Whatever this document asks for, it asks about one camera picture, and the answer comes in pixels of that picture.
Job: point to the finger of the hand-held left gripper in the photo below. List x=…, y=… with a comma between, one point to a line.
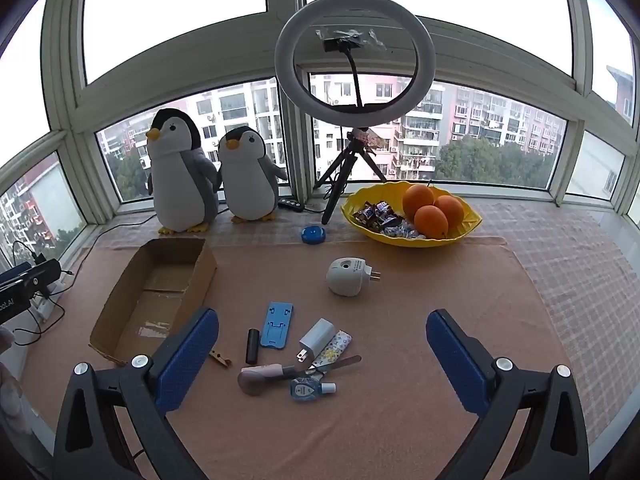
x=42, y=271

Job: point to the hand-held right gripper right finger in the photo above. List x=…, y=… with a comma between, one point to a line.
x=455, y=360

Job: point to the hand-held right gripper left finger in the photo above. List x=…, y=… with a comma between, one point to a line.
x=187, y=360

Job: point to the wooden clothespin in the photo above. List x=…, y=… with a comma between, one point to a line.
x=220, y=358

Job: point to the black cylinder tube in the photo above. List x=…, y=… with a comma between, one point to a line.
x=251, y=347

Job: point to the metal spoon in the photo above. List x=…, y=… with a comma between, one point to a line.
x=252, y=382

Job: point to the blue phone stand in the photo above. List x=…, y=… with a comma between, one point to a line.
x=267, y=335

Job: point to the cardboard box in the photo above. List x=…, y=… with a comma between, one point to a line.
x=150, y=280

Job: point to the patterned white lighter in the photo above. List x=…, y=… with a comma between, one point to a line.
x=336, y=345

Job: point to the white USB charger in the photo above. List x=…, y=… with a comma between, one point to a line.
x=317, y=337

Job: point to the white plug-in device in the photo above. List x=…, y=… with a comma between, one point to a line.
x=345, y=277

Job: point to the blue round tape measure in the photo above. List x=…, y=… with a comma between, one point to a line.
x=313, y=234

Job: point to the black power adapter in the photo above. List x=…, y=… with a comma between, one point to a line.
x=39, y=258

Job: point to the white power strip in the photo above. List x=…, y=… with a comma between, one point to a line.
x=50, y=296

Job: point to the small blue bottle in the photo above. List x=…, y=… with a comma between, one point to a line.
x=305, y=390

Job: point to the yellow fruit bowl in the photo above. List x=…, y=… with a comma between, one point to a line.
x=470, y=220

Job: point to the checkered cloth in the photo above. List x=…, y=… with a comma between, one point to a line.
x=575, y=270

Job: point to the large penguin plush toy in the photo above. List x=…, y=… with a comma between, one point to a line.
x=175, y=180

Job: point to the pile of wrapped candies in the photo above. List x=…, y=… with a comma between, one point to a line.
x=380, y=215

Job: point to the small penguin plush toy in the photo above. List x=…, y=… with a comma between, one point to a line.
x=247, y=180

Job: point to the black gooseneck phone clamp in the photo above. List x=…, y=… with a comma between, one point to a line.
x=345, y=44

